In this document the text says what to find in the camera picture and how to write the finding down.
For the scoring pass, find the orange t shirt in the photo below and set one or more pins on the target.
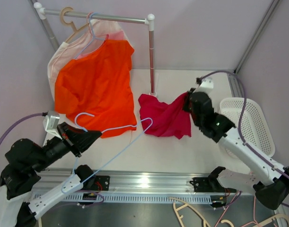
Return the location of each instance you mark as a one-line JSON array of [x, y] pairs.
[[95, 91]]

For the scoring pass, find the magenta t shirt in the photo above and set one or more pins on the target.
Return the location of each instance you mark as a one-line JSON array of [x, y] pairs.
[[160, 119]]

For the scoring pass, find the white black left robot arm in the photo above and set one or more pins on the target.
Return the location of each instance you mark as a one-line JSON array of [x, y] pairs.
[[26, 159]]

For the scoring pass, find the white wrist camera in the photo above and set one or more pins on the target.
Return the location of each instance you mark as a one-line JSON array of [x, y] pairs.
[[205, 85], [50, 123]]

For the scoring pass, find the white plastic laundry basket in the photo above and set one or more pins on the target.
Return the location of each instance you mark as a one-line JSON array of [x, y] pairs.
[[254, 126]]

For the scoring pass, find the beige hanger on floor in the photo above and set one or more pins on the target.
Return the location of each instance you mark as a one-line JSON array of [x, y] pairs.
[[184, 211]]

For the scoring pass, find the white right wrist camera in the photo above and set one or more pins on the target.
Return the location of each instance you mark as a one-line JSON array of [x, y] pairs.
[[205, 85]]

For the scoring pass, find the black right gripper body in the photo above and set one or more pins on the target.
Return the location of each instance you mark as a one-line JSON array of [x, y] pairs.
[[194, 115]]

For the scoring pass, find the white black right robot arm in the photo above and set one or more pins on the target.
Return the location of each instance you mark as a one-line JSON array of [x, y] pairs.
[[269, 182]]

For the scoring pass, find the cream white t shirt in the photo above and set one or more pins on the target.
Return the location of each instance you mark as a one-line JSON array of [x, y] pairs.
[[61, 57]]

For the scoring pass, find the pink wire hanger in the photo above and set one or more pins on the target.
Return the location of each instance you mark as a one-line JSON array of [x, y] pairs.
[[88, 18]]

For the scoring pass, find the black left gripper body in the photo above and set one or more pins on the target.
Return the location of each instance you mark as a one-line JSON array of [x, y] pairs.
[[55, 149]]

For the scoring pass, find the metal clothes rack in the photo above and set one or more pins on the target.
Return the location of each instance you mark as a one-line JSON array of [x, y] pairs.
[[41, 12]]

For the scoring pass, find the pink t shirt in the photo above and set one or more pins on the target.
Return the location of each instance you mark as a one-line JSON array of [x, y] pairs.
[[103, 30]]

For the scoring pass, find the aluminium mounting rail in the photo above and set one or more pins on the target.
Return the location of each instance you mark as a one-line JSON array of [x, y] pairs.
[[126, 181]]

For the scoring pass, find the beige wooden hanger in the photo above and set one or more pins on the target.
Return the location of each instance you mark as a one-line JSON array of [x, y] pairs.
[[75, 30]]

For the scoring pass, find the slotted white cable duct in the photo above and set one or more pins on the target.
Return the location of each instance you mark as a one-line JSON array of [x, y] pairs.
[[144, 198]]

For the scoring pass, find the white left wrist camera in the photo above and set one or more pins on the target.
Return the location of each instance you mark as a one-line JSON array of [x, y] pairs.
[[50, 123]]

